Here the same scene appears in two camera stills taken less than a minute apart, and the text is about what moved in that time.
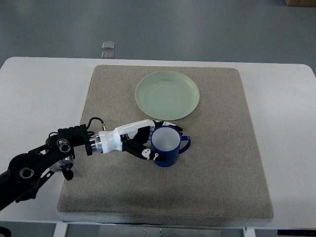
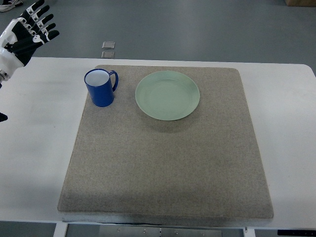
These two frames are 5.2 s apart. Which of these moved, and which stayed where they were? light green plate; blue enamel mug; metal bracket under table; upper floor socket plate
Moved: blue enamel mug
Stayed: upper floor socket plate; light green plate; metal bracket under table
